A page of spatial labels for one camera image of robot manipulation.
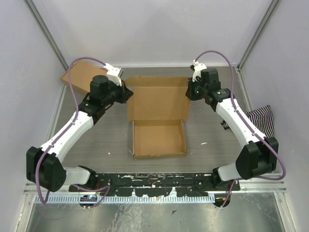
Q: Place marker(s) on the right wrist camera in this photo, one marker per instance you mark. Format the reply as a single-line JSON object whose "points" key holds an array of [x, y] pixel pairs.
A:
{"points": [[197, 67]]}

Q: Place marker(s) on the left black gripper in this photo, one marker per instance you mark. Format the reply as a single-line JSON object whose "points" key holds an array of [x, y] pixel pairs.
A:
{"points": [[126, 93]]}

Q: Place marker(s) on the cardboard box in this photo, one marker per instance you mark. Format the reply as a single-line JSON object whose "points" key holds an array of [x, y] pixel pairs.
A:
{"points": [[157, 111], [82, 73]]}

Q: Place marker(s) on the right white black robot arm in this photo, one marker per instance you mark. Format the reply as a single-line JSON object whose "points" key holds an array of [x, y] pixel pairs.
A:
{"points": [[257, 156]]}

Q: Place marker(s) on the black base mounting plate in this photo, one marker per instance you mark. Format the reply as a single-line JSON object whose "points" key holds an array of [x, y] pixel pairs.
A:
{"points": [[94, 184]]}

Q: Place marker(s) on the purple striped cloth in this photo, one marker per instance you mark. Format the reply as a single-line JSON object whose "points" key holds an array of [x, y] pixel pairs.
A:
{"points": [[256, 125]]}

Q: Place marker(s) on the aluminium frame post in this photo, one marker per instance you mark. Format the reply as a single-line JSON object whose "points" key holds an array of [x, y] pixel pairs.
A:
{"points": [[45, 31], [259, 31]]}

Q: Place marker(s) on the right aluminium frame post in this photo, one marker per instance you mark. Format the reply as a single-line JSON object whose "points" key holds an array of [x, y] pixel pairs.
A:
{"points": [[259, 31]]}

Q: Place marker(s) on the perforated cable duct strip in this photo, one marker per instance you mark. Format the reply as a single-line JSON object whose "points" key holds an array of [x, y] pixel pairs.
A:
{"points": [[77, 198]]}

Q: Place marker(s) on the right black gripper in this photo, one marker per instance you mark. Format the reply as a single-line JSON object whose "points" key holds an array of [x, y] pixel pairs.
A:
{"points": [[189, 93]]}

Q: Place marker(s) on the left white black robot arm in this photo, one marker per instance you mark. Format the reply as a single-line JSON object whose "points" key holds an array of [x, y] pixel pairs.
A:
{"points": [[44, 164]]}

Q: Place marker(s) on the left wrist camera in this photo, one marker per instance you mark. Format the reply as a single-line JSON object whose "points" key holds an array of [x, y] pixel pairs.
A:
{"points": [[114, 74]]}

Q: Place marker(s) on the folded closed cardboard box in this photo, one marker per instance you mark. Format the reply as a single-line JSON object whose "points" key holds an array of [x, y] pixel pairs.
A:
{"points": [[82, 73]]}

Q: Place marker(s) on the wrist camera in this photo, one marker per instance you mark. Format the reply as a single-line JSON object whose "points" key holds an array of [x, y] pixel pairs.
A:
{"points": [[197, 67], [114, 74]]}

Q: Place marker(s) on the left aluminium frame post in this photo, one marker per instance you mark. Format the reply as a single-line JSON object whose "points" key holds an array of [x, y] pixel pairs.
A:
{"points": [[45, 31]]}

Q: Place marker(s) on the aluminium rail front beam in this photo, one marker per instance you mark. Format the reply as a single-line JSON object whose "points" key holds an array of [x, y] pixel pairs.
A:
{"points": [[263, 184]]}

